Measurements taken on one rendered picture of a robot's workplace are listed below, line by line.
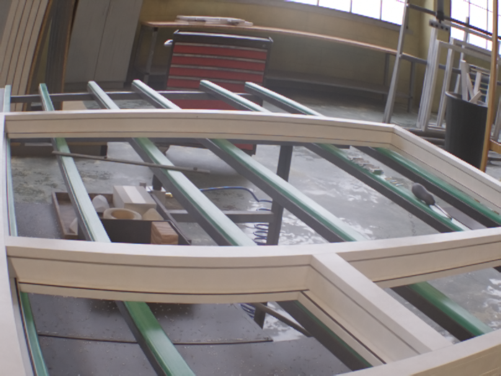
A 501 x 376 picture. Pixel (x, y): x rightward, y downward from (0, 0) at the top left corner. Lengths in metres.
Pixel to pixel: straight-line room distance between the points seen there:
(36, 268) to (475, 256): 0.87
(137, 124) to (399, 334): 1.31
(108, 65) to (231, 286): 7.37
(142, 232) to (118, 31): 6.55
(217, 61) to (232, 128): 2.80
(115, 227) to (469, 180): 1.03
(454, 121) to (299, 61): 4.12
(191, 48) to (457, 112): 2.49
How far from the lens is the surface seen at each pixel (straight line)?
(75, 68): 8.29
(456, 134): 6.12
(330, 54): 9.98
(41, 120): 1.97
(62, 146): 1.87
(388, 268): 1.21
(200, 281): 1.05
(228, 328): 1.57
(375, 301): 0.96
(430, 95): 7.51
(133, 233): 1.89
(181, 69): 4.93
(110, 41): 8.32
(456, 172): 2.08
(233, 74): 4.92
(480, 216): 1.88
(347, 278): 1.03
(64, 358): 1.32
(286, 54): 9.67
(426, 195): 1.77
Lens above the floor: 1.32
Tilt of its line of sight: 15 degrees down
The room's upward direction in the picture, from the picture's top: 8 degrees clockwise
